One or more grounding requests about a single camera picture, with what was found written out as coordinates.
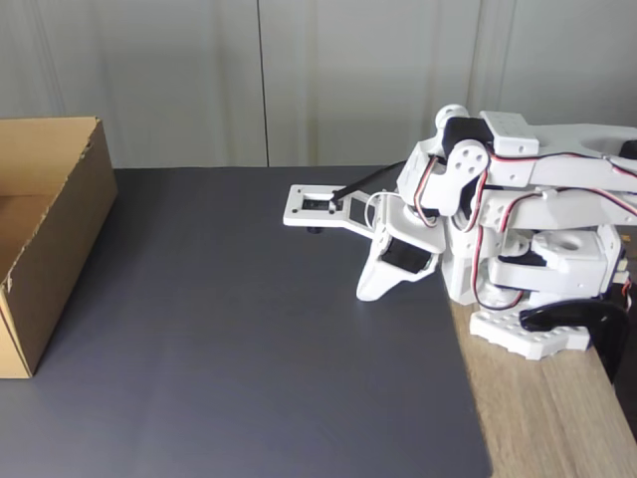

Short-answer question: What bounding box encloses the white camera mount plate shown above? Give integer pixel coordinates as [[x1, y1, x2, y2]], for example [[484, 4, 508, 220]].
[[282, 182, 384, 239]]

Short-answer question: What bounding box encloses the dark grey table mat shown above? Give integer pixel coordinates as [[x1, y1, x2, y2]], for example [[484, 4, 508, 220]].
[[0, 165, 494, 478]]

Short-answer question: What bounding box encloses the brown cardboard box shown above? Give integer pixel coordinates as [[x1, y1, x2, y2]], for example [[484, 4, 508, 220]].
[[0, 117, 119, 379]]

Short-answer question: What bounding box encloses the black sleeved cable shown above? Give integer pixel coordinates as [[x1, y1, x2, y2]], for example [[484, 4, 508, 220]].
[[328, 161, 408, 208]]

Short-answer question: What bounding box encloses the black table clamp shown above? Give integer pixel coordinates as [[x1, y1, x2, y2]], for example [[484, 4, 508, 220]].
[[519, 300, 631, 384]]

